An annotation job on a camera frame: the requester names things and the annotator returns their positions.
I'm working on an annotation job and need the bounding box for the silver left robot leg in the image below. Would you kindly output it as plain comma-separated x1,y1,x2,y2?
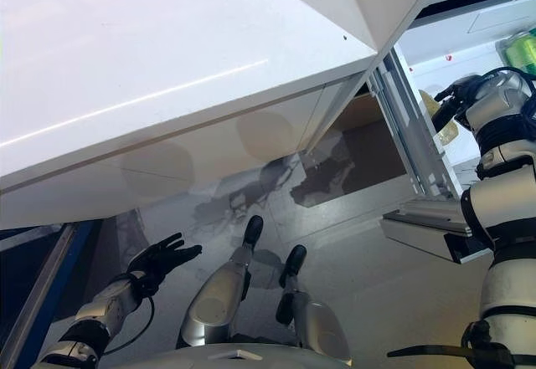
175,214,265,349

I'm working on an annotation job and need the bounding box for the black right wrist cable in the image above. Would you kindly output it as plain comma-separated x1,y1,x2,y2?
477,65,536,90

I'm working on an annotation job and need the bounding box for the silver right robot leg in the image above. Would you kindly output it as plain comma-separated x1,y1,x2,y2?
276,243,351,364

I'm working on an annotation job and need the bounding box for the light green drink can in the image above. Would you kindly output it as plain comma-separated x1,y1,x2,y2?
497,33,536,68

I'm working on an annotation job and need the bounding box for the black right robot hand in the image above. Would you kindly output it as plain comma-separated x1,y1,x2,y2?
433,74,487,131

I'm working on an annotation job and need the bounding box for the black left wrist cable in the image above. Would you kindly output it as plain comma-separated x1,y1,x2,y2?
106,276,156,356

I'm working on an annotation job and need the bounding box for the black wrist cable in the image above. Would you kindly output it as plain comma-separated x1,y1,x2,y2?
477,65,536,90
106,276,156,356

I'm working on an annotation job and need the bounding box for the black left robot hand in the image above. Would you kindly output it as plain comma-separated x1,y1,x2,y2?
127,233,204,289

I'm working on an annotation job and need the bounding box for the white counter cabinet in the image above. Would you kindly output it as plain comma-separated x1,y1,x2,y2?
0,0,378,236

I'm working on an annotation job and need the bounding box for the silver robot torso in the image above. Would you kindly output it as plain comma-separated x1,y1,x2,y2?
112,341,353,369

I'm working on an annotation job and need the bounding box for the yellow drink bottle white cap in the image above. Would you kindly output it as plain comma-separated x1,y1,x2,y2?
420,88,460,142

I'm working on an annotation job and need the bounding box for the blue framed dark panel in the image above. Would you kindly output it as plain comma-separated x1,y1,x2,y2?
0,221,106,364

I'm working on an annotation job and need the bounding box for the white fridge drawer steel front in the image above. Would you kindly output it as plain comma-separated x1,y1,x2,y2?
368,0,536,265

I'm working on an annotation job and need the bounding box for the silver robot leg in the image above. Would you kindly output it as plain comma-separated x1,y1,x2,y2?
276,243,351,364
175,214,265,349

